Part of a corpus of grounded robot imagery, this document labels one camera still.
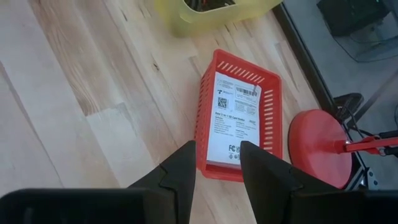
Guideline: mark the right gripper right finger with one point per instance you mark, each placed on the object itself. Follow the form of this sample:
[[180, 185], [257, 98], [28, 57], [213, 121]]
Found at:
[[267, 183]]

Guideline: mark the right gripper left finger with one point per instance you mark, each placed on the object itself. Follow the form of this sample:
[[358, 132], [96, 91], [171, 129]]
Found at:
[[182, 174]]

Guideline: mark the white product box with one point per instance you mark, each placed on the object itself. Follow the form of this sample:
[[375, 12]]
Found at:
[[233, 124]]

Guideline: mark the yellow translucent bin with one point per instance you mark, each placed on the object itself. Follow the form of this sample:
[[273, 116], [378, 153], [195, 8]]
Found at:
[[217, 21]]

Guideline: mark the red desk lamp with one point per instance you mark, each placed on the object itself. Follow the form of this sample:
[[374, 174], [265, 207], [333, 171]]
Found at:
[[317, 146]]

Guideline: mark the red plastic basket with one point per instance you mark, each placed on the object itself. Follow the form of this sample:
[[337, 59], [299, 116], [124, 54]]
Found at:
[[273, 93]]

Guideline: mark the black power strip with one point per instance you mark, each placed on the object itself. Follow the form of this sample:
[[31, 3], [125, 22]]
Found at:
[[351, 15]]

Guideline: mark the black table frame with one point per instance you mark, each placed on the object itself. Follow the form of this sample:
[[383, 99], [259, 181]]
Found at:
[[304, 56]]

